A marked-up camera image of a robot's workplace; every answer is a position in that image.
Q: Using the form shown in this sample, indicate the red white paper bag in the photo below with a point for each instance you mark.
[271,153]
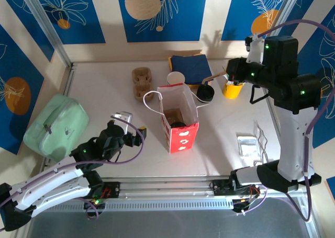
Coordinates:
[183,141]

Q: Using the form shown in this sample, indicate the wooden stirrer stick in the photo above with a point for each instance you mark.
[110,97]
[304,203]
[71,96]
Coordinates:
[214,77]

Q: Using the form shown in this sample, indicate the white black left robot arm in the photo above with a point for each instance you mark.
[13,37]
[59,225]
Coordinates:
[52,180]

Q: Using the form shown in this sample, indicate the mint green zip pouch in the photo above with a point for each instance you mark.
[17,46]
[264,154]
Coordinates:
[57,123]

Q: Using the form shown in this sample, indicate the brown cardboard cup carrier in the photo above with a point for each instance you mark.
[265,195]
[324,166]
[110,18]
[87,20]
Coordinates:
[141,74]

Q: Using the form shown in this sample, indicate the yellow stirrer holder cup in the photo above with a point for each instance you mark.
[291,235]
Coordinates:
[231,91]

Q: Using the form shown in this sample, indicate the black white paper cup stack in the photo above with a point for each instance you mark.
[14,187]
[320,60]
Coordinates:
[176,78]

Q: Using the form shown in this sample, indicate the black cup lid stack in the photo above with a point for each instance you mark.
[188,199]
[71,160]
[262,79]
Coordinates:
[205,91]

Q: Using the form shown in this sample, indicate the blue napkin stack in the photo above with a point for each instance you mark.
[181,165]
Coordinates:
[191,65]

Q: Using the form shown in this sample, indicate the silver white packet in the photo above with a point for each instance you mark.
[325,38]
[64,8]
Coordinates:
[247,145]

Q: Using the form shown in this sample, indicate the aluminium frame post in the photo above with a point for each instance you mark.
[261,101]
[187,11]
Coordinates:
[47,26]
[277,26]

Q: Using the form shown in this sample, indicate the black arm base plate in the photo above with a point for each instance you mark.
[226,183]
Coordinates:
[218,189]
[115,187]

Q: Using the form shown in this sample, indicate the aluminium front rail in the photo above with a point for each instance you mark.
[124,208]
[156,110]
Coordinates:
[170,185]

